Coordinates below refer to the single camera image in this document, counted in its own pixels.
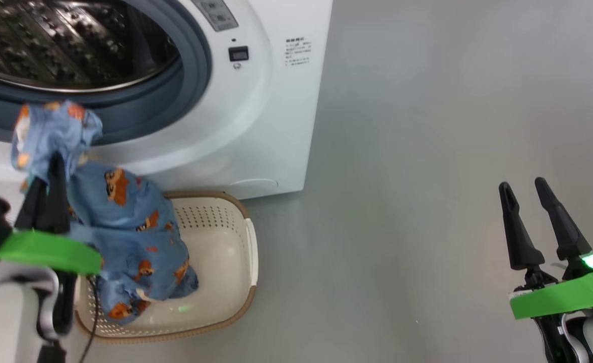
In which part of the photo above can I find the grey warning label sticker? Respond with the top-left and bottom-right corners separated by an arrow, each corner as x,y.
190,0 -> 239,32

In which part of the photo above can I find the white round filter cover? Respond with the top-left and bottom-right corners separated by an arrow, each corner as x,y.
231,177 -> 279,195

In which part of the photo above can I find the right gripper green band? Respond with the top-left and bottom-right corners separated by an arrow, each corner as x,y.
499,177 -> 593,321

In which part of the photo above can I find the cream perforated laundry basket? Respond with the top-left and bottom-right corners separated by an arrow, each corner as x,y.
74,192 -> 259,344

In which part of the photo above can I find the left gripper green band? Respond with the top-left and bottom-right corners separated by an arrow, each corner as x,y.
0,154 -> 103,275

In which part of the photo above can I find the white washing machine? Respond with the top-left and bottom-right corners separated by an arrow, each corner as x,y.
0,0 -> 333,200

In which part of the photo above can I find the grey rubber door gasket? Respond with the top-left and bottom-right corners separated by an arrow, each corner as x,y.
0,0 -> 212,145

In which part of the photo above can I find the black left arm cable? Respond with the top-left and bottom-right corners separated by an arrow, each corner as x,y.
77,275 -> 100,363

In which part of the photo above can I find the blue cartoon print garment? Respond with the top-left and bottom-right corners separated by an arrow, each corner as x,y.
12,101 -> 200,323

